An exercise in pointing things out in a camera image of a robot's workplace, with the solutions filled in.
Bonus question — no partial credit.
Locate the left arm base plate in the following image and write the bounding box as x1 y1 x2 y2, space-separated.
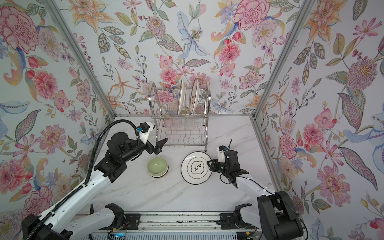
101 214 141 230

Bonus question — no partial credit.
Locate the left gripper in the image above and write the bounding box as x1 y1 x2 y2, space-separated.
120 137 169 164

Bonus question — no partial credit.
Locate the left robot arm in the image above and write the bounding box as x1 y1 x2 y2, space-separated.
22 132 168 240

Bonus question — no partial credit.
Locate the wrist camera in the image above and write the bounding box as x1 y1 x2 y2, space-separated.
217 146 228 162
136 122 155 145

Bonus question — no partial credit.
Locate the white plate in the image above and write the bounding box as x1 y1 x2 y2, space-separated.
181 151 212 185

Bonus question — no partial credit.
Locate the brown rimmed plate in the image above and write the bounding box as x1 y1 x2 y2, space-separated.
190 79 200 115

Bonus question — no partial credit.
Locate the chrome two-tier dish rack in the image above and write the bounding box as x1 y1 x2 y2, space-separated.
148 83 211 152

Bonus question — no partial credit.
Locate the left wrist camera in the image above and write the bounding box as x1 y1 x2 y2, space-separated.
136 122 155 145

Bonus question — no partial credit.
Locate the pale green bowl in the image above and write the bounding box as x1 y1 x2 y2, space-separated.
147 157 169 174

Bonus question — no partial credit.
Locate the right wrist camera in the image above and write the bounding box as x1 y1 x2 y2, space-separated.
217 146 228 162

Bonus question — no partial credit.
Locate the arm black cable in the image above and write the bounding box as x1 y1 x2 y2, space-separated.
25 119 138 240
218 139 309 240

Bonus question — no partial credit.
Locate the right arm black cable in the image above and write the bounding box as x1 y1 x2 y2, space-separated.
218 139 309 240

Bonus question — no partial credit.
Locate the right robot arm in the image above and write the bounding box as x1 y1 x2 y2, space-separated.
208 146 307 240

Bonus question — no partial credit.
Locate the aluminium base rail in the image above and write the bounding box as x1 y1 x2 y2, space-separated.
86 210 307 233

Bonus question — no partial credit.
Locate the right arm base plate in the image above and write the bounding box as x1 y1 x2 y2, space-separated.
217 213 258 230

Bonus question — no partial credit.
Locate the patterned plate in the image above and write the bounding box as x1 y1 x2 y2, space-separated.
178 79 186 115

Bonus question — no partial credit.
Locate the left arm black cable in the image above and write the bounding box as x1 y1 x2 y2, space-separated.
25 119 138 240

